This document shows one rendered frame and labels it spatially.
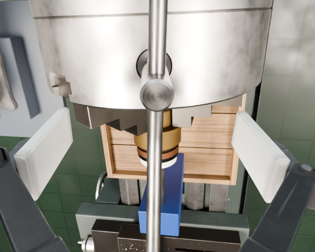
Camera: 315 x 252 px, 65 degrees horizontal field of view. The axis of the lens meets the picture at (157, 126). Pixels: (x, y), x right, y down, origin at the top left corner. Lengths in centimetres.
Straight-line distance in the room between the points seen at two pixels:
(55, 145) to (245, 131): 13
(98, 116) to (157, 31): 18
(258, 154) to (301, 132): 159
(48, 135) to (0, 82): 71
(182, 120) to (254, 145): 24
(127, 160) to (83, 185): 139
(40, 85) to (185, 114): 60
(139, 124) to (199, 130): 30
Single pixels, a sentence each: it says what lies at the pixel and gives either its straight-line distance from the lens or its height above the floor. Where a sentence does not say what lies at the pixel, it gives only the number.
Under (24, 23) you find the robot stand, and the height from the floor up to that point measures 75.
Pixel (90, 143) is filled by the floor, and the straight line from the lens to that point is 184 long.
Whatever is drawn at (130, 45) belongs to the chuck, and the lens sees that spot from 24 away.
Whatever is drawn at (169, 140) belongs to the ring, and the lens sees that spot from 40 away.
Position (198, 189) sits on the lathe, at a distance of 78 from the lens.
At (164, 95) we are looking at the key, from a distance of 16.
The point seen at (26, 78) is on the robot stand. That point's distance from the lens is 89.
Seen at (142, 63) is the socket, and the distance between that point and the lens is 24.
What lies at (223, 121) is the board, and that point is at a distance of 64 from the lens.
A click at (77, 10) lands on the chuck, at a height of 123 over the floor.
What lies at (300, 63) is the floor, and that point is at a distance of 160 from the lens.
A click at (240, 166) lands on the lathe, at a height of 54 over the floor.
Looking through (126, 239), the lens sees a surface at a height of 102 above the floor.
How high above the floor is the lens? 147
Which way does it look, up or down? 63 degrees down
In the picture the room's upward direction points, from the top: 161 degrees counter-clockwise
